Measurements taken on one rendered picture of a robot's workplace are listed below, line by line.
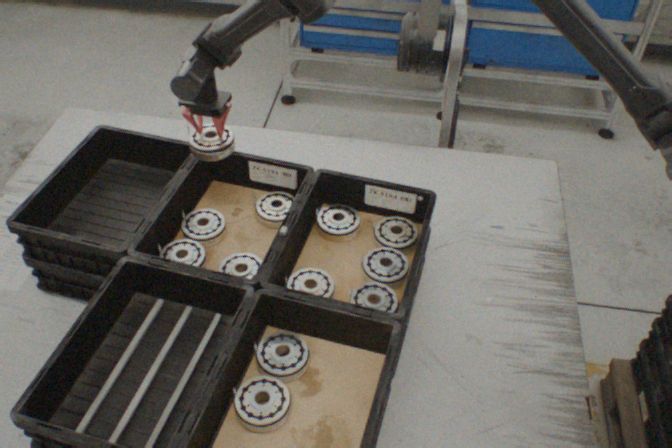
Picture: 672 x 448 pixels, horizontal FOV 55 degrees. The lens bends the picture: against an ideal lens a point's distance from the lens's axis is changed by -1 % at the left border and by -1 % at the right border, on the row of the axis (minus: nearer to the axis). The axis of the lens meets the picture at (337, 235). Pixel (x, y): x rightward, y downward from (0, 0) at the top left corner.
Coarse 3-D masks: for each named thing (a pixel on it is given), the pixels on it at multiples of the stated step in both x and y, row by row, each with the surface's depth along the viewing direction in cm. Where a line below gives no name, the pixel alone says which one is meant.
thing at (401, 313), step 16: (336, 176) 155; (352, 176) 154; (304, 192) 150; (416, 192) 151; (432, 192) 151; (432, 208) 147; (288, 224) 142; (416, 256) 137; (272, 272) 132; (416, 272) 134; (272, 288) 129; (288, 288) 129; (336, 304) 126; (352, 304) 126; (400, 304) 127; (400, 320) 125
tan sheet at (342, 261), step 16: (368, 224) 157; (416, 224) 157; (320, 240) 153; (352, 240) 153; (368, 240) 153; (304, 256) 149; (320, 256) 149; (336, 256) 149; (352, 256) 149; (336, 272) 146; (352, 272) 146; (336, 288) 142; (352, 288) 142; (400, 288) 143
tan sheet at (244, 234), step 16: (208, 192) 164; (224, 192) 164; (240, 192) 164; (256, 192) 165; (208, 208) 160; (224, 208) 160; (240, 208) 160; (240, 224) 156; (256, 224) 156; (176, 240) 152; (224, 240) 152; (240, 240) 152; (256, 240) 152; (272, 240) 152; (208, 256) 148; (224, 256) 148
